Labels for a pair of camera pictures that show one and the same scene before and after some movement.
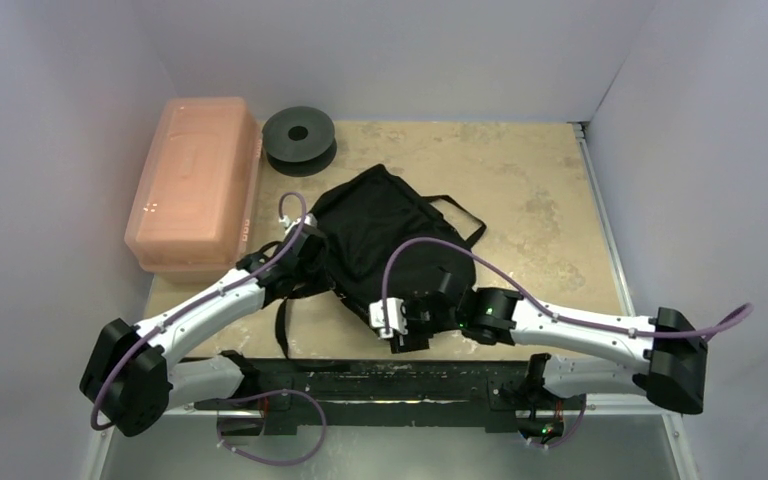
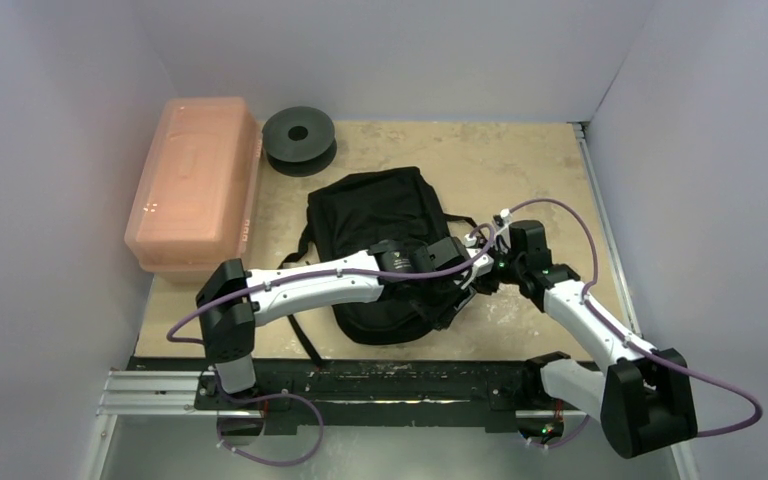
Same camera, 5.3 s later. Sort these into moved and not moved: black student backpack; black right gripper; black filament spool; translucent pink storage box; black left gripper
Moved: black right gripper; black left gripper; black student backpack
Not moved: black filament spool; translucent pink storage box
